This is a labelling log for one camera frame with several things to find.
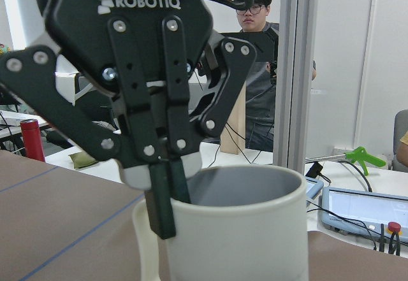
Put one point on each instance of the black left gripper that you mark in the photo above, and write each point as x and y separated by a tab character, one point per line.
140	51

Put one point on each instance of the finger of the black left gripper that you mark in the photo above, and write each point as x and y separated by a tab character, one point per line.
29	75
226	62

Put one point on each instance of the white cup with handle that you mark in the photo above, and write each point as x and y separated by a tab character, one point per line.
242	223

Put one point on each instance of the person in grey shirt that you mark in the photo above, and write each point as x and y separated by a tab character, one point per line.
261	82

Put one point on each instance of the red bottle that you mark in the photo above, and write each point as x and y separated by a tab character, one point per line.
32	139

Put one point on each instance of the wooden block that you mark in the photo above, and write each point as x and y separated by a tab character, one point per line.
233	136

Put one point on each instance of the green bean bag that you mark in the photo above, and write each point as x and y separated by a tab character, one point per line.
82	160

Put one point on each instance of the far blue teach pendant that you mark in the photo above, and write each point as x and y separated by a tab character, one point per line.
314	187

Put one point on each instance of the blue teach pendant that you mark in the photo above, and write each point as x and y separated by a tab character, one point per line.
363	213
314	187

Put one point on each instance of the near blue teach pendant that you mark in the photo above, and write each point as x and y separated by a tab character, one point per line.
363	213

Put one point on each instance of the aluminium frame post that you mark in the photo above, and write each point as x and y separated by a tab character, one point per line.
294	76

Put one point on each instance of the grabber tool with green handle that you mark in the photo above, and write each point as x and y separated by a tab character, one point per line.
359	155

